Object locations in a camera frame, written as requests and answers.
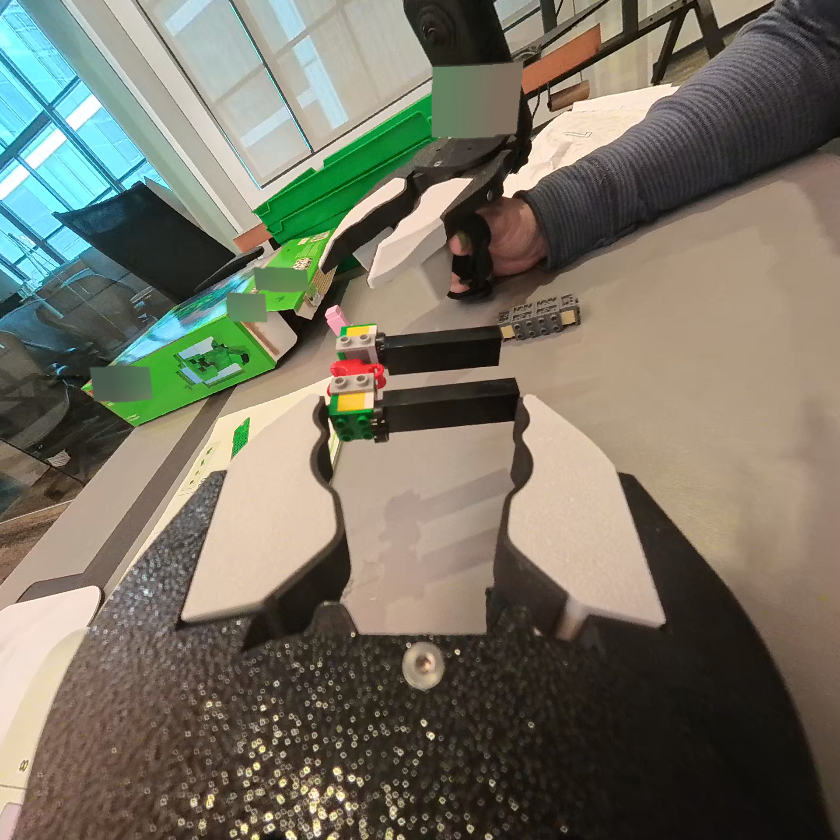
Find person's right hand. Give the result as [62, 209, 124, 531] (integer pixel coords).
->
[451, 196, 550, 291]

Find window roller blind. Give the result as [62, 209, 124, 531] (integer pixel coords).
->
[134, 0, 435, 193]

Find green plastic crate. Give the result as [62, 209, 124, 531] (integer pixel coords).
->
[252, 95, 448, 256]

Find white numbered paper bag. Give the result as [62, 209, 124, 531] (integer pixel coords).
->
[0, 629, 90, 840]
[0, 584, 106, 664]

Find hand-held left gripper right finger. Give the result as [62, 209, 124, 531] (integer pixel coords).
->
[487, 392, 668, 643]

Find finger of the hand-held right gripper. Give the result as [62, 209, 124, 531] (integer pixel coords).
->
[366, 178, 471, 291]
[319, 176, 422, 275]

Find building instruction booklet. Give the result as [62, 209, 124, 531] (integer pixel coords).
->
[176, 394, 343, 497]

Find black bar grey brick assembly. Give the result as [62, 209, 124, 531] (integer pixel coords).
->
[335, 323, 504, 376]

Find white printed paper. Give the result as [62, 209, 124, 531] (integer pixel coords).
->
[527, 84, 683, 190]

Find glass window wall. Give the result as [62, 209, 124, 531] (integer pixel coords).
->
[0, 0, 168, 280]

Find black bar green brick assembly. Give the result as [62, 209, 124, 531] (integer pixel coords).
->
[326, 375, 524, 446]

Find wooden table black legs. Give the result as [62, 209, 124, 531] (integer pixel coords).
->
[512, 0, 777, 94]

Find green toy box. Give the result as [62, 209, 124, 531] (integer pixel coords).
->
[82, 233, 343, 427]

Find grey desk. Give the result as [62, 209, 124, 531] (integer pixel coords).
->
[0, 125, 840, 840]

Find black office chair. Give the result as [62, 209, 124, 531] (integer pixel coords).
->
[52, 180, 266, 304]

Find red toy brick piece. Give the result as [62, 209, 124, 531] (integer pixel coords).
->
[328, 360, 387, 393]

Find person's right forearm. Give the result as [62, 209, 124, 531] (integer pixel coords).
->
[518, 0, 840, 271]

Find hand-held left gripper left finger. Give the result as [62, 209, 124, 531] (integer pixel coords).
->
[179, 390, 354, 651]

